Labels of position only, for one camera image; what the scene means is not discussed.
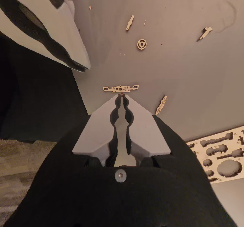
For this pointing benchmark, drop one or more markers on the slender wooden frame part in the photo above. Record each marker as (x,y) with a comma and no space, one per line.
(114,90)

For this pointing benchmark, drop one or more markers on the small T-shaped wooden part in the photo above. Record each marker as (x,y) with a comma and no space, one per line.
(205,33)

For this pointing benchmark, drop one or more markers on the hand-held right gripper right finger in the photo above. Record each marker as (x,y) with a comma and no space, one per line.
(150,135)

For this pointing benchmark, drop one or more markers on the thin wooden parts sheet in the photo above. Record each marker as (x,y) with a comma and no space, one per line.
(200,152)

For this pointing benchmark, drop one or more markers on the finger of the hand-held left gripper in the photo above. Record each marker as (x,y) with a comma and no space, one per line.
(19,32)
(62,27)

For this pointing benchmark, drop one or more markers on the round wooden wheel part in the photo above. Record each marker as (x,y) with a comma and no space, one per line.
(138,44)

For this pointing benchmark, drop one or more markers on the short notched wooden part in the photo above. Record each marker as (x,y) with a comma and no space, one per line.
(130,22)

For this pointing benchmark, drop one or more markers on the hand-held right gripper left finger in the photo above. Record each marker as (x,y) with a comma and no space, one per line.
(91,135)

